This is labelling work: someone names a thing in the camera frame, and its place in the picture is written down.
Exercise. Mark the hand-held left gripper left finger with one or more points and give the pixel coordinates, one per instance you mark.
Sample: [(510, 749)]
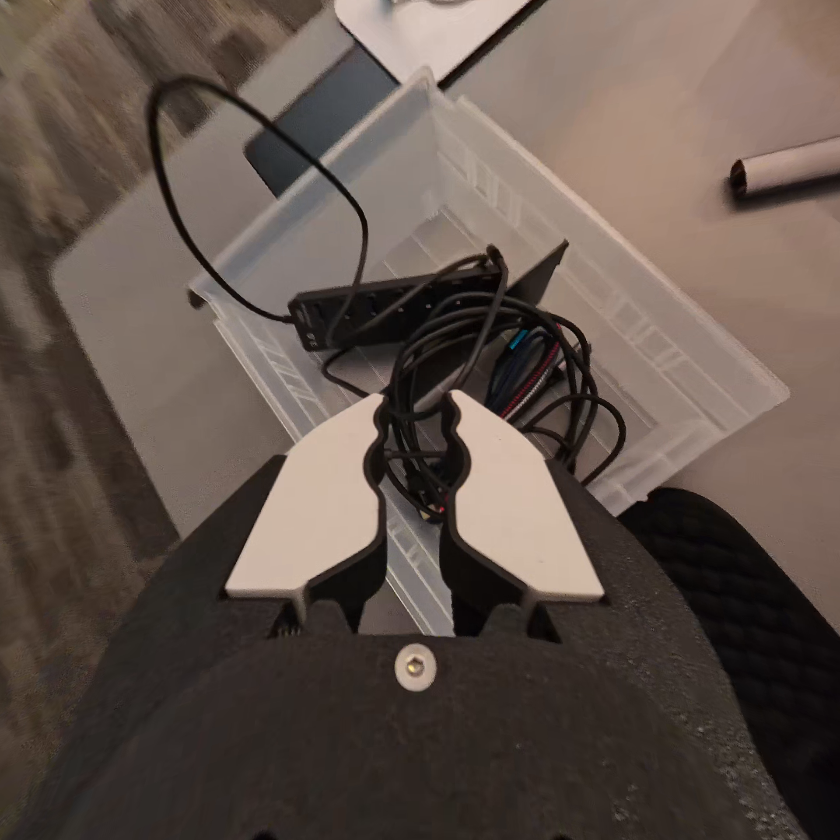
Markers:
[(302, 518)]

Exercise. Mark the clear plastic bin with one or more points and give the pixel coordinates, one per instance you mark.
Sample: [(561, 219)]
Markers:
[(656, 341)]

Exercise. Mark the black mesh wrist rest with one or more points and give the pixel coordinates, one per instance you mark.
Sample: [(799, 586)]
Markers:
[(754, 623)]

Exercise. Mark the black divider plate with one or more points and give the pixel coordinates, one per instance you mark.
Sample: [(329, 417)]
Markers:
[(541, 275)]

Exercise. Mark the white rolled paper tube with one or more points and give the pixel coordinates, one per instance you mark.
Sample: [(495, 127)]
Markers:
[(794, 167)]

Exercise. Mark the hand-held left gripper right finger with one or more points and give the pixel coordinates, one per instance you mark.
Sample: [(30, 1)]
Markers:
[(525, 518)]

